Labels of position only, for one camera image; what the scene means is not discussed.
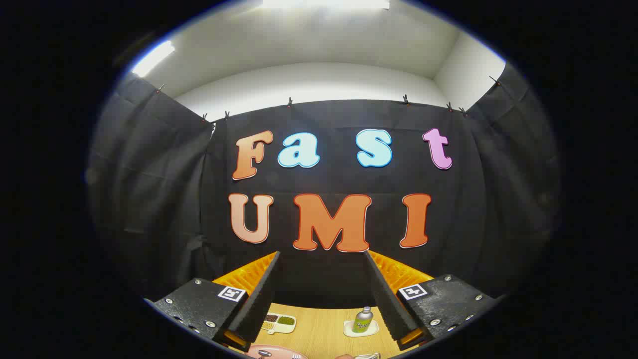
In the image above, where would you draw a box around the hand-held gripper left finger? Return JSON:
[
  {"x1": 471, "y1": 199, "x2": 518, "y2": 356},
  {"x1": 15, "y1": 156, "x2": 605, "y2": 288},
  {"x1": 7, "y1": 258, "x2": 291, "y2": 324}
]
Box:
[{"x1": 144, "y1": 251, "x2": 282, "y2": 353}]

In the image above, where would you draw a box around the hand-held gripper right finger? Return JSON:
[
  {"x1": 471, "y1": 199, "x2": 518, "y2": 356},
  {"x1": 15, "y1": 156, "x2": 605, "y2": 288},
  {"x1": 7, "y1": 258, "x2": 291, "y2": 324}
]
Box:
[{"x1": 363, "y1": 250, "x2": 499, "y2": 351}]

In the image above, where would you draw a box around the silver green soda bottle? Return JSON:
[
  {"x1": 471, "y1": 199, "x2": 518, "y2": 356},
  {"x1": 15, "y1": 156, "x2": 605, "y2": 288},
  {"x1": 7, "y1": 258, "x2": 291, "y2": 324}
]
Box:
[{"x1": 352, "y1": 306, "x2": 374, "y2": 334}]

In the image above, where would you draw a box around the white divided dish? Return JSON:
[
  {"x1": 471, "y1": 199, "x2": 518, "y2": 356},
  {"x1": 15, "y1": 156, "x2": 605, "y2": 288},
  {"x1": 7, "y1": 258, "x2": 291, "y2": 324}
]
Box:
[{"x1": 260, "y1": 312, "x2": 297, "y2": 335}]

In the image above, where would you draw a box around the white square coaster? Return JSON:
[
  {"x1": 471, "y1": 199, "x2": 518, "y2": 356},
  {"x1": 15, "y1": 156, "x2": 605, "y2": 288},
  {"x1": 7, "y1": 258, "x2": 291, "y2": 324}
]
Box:
[{"x1": 343, "y1": 320, "x2": 379, "y2": 338}]

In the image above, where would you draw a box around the pink round plate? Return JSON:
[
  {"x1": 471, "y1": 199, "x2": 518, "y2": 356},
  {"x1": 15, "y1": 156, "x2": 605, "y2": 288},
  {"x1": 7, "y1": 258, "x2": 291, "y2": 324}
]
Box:
[{"x1": 247, "y1": 345, "x2": 307, "y2": 359}]

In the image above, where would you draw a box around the row of backdrop clips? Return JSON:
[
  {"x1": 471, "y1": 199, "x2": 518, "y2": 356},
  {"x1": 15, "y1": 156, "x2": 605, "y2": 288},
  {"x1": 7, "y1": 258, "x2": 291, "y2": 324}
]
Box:
[{"x1": 156, "y1": 75, "x2": 501, "y2": 123}]

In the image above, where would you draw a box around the ceiling light panel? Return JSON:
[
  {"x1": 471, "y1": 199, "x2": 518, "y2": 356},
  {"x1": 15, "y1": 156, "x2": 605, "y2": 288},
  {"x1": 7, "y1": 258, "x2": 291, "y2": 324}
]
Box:
[
  {"x1": 262, "y1": 0, "x2": 390, "y2": 9},
  {"x1": 132, "y1": 41, "x2": 176, "y2": 78}
]

